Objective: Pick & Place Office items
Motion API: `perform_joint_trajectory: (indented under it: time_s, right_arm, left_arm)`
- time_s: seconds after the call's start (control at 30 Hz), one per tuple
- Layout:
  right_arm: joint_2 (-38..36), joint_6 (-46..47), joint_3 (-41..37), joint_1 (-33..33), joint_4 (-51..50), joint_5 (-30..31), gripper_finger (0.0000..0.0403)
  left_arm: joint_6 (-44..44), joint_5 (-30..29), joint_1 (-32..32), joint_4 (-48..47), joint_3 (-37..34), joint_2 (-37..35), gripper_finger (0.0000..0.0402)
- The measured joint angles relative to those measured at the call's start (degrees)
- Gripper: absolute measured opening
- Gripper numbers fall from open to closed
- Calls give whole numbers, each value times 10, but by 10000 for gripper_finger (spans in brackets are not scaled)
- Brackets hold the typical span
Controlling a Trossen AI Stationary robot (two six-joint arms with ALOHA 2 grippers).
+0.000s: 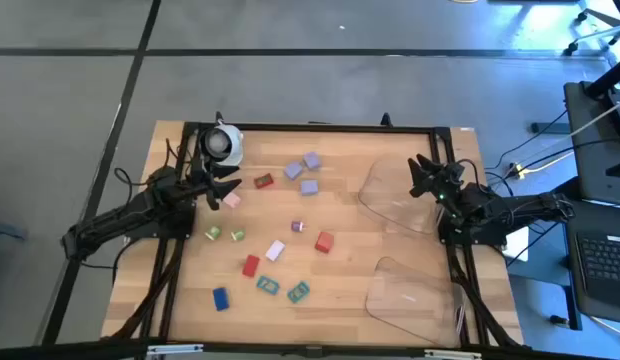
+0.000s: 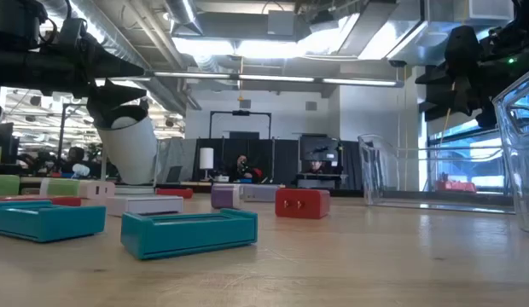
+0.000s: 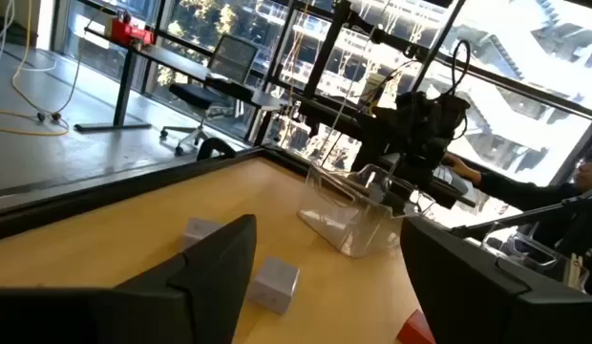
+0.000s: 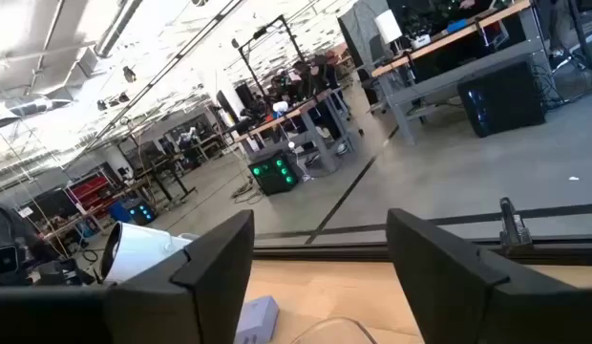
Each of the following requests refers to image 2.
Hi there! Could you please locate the white cylindrical cup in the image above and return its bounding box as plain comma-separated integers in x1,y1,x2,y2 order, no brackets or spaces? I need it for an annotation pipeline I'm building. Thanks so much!
96,105,160,196

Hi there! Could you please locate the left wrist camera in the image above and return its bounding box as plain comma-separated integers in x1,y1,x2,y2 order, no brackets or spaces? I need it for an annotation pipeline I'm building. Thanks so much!
59,17,85,47

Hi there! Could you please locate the black computer monitor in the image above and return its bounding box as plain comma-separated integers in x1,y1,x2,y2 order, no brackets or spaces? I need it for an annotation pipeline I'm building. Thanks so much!
299,135,340,162

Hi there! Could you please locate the yellow hanging cord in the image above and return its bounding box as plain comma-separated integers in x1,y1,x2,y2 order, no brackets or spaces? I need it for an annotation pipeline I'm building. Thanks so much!
440,80,456,134

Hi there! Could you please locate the red low background object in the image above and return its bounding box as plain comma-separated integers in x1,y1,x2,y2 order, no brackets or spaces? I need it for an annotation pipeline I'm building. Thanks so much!
434,179,478,194

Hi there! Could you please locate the teal digital clock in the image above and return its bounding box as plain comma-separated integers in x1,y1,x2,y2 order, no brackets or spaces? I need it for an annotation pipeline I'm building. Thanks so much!
0,200,107,243
120,207,259,261

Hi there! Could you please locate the white rectangular block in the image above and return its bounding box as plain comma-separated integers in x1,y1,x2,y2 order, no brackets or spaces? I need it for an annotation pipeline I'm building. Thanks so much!
105,194,184,217

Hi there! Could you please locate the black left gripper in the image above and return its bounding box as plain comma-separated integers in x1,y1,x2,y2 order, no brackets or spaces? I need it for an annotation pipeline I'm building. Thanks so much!
55,40,148,117

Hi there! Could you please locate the white table lamp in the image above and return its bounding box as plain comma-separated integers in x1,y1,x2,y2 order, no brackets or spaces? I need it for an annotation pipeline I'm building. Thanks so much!
199,147,215,181

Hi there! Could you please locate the person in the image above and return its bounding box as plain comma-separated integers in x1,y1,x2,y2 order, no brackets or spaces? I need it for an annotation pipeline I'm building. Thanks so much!
228,153,265,183
305,159,330,175
61,147,91,177

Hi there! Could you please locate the red power adapter block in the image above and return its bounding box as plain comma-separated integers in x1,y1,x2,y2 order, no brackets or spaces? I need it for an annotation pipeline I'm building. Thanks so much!
275,188,331,220

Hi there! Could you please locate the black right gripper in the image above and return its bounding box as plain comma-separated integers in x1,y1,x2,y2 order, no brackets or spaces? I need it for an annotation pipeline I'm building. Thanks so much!
416,25,529,129

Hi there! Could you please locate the rectangular metal ventilation duct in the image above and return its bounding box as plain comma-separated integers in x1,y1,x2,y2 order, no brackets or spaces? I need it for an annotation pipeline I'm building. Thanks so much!
358,0,515,67

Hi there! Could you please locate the purple power adapter block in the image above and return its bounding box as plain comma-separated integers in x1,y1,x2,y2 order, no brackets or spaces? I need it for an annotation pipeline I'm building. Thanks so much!
211,183,242,210

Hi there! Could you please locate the clear plastic bin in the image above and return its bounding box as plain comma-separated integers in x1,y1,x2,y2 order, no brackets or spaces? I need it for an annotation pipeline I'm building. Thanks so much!
358,134,516,214
492,66,529,235

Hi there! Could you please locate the black metal stand frame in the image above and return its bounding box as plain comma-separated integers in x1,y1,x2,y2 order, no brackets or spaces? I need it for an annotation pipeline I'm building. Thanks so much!
57,101,93,171

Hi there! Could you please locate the black curtain partition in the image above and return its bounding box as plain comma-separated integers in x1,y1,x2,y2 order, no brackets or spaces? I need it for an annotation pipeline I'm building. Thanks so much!
191,138,363,192

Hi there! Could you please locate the pink power adapter block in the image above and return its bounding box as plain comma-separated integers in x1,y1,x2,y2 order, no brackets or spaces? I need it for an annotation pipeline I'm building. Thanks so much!
78,180,116,200

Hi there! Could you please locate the long ceiling light strip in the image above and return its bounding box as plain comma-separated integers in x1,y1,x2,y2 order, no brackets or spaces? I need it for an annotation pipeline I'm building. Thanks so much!
152,70,398,89

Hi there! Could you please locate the grey open laptop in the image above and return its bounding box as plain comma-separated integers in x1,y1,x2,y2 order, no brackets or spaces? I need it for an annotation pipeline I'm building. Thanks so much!
164,165,183,184

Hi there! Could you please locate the grey ceiling box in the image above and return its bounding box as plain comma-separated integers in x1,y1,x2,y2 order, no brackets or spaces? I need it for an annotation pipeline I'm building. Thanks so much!
267,10,296,37

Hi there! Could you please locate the dark desk monitor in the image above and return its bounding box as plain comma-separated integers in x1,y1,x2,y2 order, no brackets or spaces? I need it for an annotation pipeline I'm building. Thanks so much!
0,122,19,165

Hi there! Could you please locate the black gantry frame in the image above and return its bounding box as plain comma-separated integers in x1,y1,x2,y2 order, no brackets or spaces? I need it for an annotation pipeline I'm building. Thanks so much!
209,109,273,140

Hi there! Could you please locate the lavender power adapter block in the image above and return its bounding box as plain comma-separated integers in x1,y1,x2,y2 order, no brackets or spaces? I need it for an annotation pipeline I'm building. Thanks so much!
241,183,281,203

